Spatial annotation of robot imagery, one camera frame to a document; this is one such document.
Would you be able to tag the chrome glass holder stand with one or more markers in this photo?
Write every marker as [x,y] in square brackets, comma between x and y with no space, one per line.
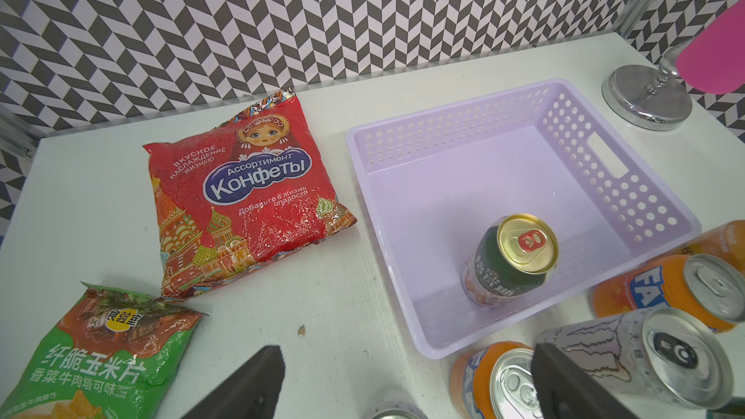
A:
[650,98]

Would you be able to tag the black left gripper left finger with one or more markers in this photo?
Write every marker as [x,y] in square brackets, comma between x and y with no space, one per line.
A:
[252,391]

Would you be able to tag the orange Fanta can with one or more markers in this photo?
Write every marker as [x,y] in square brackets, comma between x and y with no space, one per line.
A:
[702,285]

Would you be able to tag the white Monster can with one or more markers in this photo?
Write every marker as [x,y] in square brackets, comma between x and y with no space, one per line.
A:
[394,404]
[659,353]

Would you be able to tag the gold top green can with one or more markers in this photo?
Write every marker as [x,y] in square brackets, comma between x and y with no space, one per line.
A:
[516,255]

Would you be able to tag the lavender plastic basket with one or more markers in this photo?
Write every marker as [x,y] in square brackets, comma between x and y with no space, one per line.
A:
[435,181]

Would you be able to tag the green snack bag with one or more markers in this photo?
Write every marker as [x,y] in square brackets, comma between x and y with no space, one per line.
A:
[115,354]

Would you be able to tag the red candy bag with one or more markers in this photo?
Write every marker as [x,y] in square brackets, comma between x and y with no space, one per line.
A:
[231,201]

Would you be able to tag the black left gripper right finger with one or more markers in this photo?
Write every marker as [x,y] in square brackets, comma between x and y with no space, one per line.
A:
[565,391]

